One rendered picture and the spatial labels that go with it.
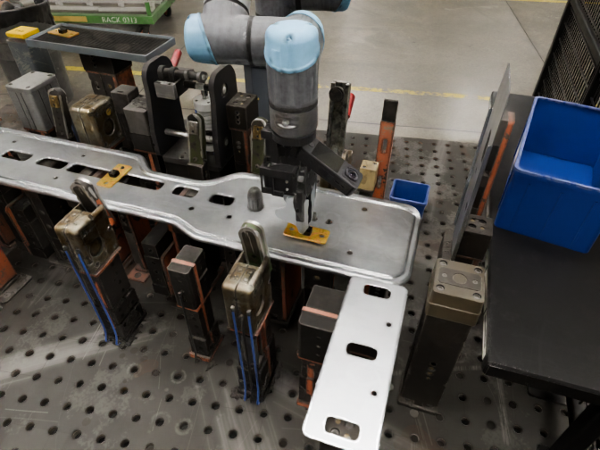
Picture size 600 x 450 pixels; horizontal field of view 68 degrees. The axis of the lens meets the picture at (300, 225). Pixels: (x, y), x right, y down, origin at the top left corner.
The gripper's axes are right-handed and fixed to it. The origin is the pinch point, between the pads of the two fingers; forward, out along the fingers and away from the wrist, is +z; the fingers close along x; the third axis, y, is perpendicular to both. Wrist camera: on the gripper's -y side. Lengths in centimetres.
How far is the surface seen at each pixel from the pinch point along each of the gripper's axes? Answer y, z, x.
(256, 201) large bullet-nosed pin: 11.8, -0.1, -3.8
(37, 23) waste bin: 244, 37, -180
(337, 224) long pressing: -4.6, 2.8, -4.8
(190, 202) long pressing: 26.1, 2.2, -2.1
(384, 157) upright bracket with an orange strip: -10.5, -4.5, -19.9
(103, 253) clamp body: 38.2, 6.4, 12.8
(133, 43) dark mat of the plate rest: 60, -14, -40
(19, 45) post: 94, -12, -35
